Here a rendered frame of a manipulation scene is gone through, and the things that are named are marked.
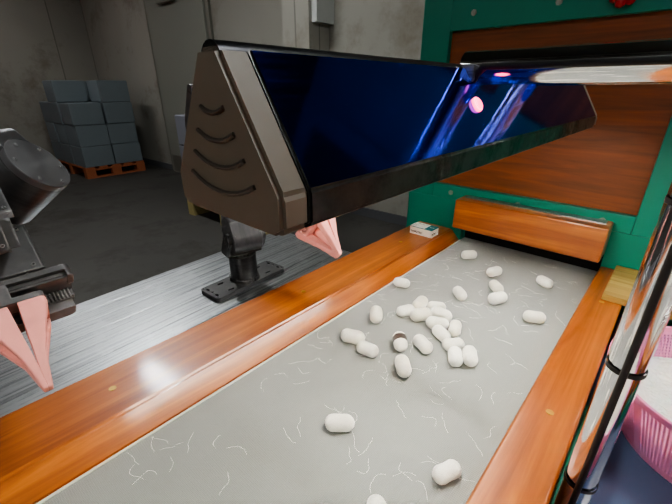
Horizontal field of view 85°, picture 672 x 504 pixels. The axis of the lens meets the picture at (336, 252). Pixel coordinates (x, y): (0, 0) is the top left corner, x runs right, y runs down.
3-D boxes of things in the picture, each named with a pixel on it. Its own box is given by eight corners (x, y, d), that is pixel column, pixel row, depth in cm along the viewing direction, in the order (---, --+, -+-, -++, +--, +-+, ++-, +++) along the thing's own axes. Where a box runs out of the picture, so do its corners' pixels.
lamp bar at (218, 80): (181, 203, 19) (153, 45, 16) (538, 124, 62) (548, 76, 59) (280, 242, 14) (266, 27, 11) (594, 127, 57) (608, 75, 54)
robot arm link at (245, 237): (265, 245, 82) (223, 105, 82) (237, 252, 78) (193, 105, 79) (256, 250, 87) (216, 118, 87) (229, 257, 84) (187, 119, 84)
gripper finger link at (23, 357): (109, 350, 34) (66, 267, 35) (9, 394, 29) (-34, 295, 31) (106, 372, 38) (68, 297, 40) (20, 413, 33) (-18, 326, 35)
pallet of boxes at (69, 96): (146, 170, 542) (127, 80, 493) (88, 179, 487) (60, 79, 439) (112, 161, 608) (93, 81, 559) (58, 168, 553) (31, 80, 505)
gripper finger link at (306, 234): (369, 236, 59) (335, 191, 61) (339, 249, 54) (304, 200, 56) (347, 257, 64) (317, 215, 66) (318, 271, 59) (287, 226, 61)
